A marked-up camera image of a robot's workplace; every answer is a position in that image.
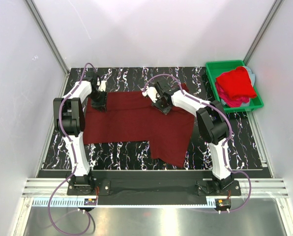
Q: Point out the right aluminium frame post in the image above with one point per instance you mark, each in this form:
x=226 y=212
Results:
x=262 y=30

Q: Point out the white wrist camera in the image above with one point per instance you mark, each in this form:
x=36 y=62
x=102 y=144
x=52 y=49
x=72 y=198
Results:
x=102 y=86
x=151 y=93

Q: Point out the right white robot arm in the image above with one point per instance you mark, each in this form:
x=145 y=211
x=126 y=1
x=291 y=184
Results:
x=213 y=126

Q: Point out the white slotted cable duct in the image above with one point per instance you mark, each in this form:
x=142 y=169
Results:
x=86 y=203

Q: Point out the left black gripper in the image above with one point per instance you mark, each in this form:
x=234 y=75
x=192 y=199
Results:
x=102 y=104

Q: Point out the left aluminium frame post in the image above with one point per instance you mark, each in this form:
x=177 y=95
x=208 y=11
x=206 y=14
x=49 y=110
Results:
x=46 y=34

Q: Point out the pink t shirt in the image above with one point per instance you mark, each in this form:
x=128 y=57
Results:
x=226 y=100

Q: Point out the aluminium frame post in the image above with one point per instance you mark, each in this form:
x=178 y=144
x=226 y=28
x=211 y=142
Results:
x=262 y=30
x=46 y=34

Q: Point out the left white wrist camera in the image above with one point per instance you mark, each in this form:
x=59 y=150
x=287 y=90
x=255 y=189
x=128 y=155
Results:
x=102 y=86

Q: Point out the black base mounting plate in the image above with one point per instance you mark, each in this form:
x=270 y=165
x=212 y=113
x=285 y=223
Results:
x=180 y=187

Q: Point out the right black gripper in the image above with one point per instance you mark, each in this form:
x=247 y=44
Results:
x=164 y=111

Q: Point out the light blue t shirt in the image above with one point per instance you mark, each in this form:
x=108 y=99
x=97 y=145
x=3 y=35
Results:
x=251 y=75

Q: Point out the dark red t shirt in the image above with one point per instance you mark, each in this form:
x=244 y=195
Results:
x=130 y=117

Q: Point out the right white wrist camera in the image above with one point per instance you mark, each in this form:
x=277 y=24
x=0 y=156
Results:
x=151 y=93

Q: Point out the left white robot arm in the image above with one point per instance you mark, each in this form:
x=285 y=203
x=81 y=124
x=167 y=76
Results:
x=69 y=121

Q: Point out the bright red t shirt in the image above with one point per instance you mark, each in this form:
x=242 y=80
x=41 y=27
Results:
x=236 y=83

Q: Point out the aluminium extrusion rail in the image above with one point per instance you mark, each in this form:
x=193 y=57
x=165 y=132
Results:
x=255 y=187

